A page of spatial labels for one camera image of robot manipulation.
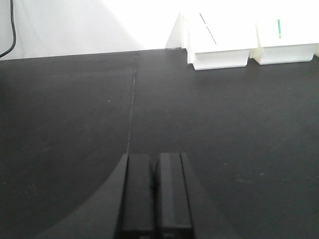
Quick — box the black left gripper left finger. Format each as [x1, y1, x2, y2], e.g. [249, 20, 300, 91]
[121, 154, 155, 239]

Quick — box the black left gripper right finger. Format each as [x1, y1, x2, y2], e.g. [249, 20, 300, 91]
[155, 153, 194, 239]

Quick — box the left white plastic bin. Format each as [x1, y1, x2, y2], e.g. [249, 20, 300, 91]
[171, 11, 258, 71]

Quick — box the white plastic bin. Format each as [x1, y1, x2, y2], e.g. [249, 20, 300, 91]
[171, 11, 258, 71]
[249, 16, 319, 65]

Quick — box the red glass stirring rod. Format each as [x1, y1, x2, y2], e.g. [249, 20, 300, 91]
[199, 13, 217, 45]

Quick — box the middle white plastic bin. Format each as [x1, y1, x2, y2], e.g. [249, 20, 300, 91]
[249, 16, 319, 65]

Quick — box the green glass stirring rod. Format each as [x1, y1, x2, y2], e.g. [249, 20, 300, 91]
[277, 19, 282, 39]

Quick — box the black wall cable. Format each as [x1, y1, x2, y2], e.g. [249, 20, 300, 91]
[0, 0, 17, 58]

